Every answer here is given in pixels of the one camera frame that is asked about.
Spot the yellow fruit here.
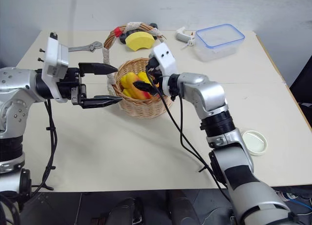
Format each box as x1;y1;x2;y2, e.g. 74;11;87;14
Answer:
137;71;160;88

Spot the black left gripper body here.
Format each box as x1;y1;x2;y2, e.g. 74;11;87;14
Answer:
57;67;87;106

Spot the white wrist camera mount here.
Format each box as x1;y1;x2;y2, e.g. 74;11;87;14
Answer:
38;32;71;103
148;43;180;77

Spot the yellow crescent foam block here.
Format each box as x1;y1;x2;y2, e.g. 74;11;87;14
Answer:
125;31;156;52

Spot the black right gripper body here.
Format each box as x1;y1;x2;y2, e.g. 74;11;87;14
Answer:
145;57;163;81

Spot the clear container with blue rim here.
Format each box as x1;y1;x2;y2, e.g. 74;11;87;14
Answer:
194;23;246;62

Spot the yellow red mango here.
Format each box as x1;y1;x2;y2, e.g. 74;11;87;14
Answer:
122;86;152;101

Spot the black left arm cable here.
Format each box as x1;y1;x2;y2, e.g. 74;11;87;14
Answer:
31;99;58;192

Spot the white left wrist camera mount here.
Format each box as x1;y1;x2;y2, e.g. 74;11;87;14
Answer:
38;32;71;103

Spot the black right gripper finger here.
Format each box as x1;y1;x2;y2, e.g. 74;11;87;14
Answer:
132;80;159;97
145;69;159;86

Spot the white spray trigger head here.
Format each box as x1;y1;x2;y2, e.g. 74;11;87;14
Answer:
175;26;196;50

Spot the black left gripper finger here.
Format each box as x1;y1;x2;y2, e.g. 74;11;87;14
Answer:
78;62;119;76
81;95;123;109

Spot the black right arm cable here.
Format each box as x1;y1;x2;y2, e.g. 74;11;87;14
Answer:
150;76;231;202
178;94;215;177

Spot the dark rounded shape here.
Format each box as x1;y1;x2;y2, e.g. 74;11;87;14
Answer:
106;197;145;225

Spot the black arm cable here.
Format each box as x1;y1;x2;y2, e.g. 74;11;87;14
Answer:
150;76;231;202
178;94;215;177
31;99;58;192

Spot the yellow banana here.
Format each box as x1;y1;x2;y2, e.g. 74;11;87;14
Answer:
120;72;138;89

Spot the silver adjustable wrench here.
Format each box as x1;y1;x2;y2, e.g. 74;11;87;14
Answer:
68;41;103;53

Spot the wicker basket with handle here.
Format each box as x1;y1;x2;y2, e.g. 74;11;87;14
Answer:
102;21;175;120

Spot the round white plastic lid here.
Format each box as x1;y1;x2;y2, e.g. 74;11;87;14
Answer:
240;130;268;156

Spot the blue floor cable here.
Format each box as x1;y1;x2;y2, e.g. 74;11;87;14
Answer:
277;187;312;215

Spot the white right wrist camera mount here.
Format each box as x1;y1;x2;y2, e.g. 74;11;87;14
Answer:
148;43;180;77

